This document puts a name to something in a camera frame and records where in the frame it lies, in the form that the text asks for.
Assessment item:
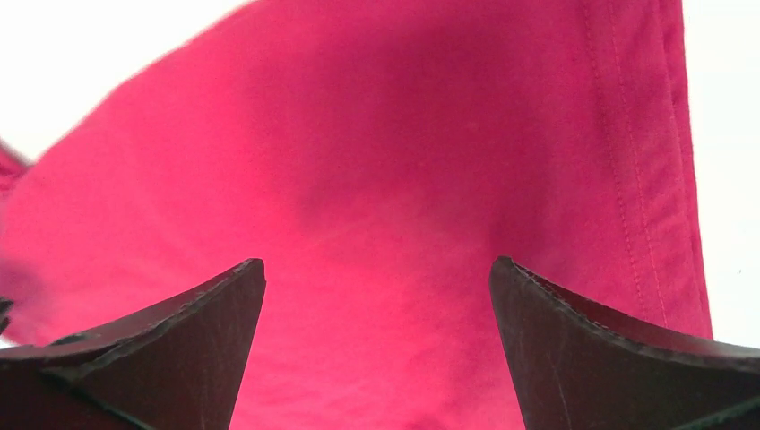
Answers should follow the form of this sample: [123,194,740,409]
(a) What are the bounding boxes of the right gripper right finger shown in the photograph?
[489,257,759,430]

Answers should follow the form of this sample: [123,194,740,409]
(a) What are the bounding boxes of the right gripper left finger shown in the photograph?
[1,259,266,429]

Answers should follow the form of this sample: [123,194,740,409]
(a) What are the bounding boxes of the magenta t shirt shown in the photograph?
[1,1,712,429]

